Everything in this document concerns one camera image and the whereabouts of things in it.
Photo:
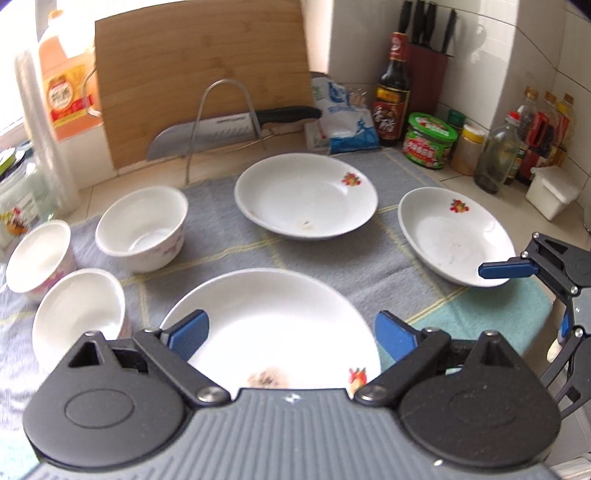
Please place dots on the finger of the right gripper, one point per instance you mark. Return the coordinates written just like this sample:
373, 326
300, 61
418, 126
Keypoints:
512, 268

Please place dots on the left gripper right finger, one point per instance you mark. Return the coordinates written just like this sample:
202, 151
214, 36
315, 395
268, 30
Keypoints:
416, 355

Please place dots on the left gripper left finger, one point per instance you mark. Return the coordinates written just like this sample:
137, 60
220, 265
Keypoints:
168, 351

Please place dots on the white plate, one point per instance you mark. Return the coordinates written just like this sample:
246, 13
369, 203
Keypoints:
306, 196
453, 235
279, 329

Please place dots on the white plastic seasoning box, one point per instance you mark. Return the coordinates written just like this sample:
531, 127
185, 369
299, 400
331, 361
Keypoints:
551, 191

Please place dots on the grey checked cloth mat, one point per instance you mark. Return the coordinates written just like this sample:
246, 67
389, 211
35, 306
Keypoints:
374, 267

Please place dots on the clear glass bottle red cap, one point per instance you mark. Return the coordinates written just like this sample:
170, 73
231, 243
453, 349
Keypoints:
499, 154

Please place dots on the white bowl front left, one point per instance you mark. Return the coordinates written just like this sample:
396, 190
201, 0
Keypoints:
86, 300

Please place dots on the white bowl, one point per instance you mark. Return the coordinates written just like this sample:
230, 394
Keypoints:
145, 230
86, 300
41, 259

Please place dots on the yellow lid spice jar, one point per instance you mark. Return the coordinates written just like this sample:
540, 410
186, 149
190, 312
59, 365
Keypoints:
468, 150

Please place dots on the white bowl centre left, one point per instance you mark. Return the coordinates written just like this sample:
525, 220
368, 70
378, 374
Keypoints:
145, 230

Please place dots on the sauce bottles group right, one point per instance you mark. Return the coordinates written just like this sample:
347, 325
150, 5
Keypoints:
545, 132

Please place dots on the green lid mushroom sauce jar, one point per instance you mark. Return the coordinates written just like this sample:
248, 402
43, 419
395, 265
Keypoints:
428, 141

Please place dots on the green cap small jar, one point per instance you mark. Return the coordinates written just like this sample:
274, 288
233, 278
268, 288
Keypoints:
456, 120

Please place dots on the white bowl far left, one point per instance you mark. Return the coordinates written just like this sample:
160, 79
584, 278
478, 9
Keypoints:
41, 259

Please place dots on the plastic wrap roll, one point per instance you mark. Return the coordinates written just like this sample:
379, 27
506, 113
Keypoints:
41, 132

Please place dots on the dark vinegar bottle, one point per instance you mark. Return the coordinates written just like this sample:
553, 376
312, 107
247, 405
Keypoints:
393, 93

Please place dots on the large glass jar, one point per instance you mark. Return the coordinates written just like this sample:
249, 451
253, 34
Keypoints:
26, 199

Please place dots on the dark red knife block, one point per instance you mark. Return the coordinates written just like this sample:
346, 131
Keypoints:
426, 65

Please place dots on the white blue salt bag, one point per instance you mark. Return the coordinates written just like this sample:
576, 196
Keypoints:
346, 124

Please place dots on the bamboo cutting board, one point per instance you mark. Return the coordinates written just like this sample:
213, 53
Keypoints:
154, 64

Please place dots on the orange cooking wine jug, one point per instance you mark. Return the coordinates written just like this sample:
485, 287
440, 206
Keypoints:
69, 77

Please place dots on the metal wire board rack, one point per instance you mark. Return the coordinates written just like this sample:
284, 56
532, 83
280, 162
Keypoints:
221, 115

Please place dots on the kitchen knife black handle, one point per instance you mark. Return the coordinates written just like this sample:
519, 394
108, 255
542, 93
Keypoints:
172, 141

